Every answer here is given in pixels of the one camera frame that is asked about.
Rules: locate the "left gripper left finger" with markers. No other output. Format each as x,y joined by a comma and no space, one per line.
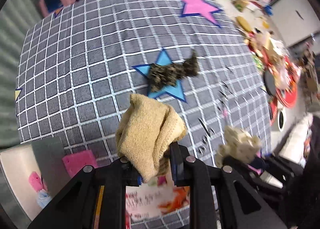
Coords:
139,180

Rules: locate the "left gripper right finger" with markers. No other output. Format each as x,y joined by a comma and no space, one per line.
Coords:
178,155

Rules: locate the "beige knitted cloth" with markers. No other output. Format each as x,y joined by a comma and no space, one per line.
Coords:
145,132

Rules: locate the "cream dotted soft cloth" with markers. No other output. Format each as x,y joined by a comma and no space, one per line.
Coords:
239,144

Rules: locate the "pink foam sponge block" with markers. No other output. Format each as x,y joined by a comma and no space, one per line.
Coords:
75,162

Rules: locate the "leopard print scrunchie cloth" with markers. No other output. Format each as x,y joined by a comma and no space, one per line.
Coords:
161,76

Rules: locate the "light blue fluffy cloth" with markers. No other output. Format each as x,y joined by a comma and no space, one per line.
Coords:
43,198

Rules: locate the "pink black striped ball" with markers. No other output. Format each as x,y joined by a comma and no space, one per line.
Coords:
37,182

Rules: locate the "printed paper sheet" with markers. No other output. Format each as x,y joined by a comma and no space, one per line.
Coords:
157,197

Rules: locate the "white cardboard storage box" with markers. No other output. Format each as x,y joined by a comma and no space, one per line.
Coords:
43,156

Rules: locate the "grey checked star rug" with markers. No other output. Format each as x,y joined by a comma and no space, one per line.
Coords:
77,72

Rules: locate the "green pleated curtain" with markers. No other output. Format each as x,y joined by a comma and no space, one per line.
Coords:
17,16

